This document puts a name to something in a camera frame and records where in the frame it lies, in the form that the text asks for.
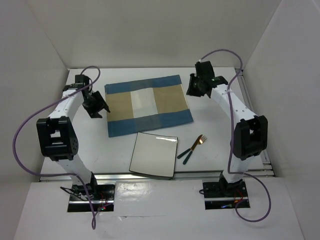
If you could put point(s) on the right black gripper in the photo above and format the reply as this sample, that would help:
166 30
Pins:
191 91

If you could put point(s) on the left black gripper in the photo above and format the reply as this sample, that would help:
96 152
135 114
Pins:
101 104

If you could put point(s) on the blue beige white placemat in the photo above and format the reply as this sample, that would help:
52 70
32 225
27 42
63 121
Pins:
146 105

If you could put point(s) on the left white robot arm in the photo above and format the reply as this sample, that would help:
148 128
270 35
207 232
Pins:
57 137

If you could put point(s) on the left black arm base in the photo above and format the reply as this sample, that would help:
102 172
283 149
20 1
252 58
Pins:
102 200

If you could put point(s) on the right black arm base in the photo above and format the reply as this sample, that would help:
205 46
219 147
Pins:
215 198

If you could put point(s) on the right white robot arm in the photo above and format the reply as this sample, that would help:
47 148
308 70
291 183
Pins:
249 132

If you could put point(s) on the square white black-rimmed plate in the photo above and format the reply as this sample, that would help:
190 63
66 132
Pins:
154 155

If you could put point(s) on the gold fork green handle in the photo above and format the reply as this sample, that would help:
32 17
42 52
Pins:
203 139

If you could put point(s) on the gold knife green handle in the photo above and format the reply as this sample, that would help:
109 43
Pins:
191 148

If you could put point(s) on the aluminium rail frame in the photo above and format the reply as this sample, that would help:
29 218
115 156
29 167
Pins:
58 140

